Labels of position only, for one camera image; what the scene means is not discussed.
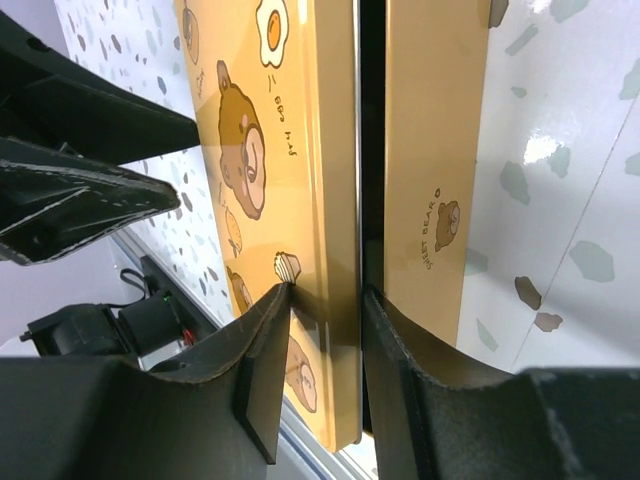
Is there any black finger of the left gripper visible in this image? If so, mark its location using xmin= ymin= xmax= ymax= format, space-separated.
xmin=1 ymin=15 xmax=200 ymax=165
xmin=1 ymin=139 xmax=180 ymax=265

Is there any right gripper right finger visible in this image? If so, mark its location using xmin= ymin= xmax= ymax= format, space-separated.
xmin=362 ymin=287 xmax=639 ymax=479

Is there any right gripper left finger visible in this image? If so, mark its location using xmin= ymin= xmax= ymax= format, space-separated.
xmin=1 ymin=283 xmax=291 ymax=479

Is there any silver metal tin lid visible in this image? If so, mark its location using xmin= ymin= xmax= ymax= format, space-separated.
xmin=175 ymin=1 xmax=362 ymax=452

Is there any gold metal tin box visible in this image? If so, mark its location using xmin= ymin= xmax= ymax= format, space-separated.
xmin=358 ymin=1 xmax=492 ymax=344

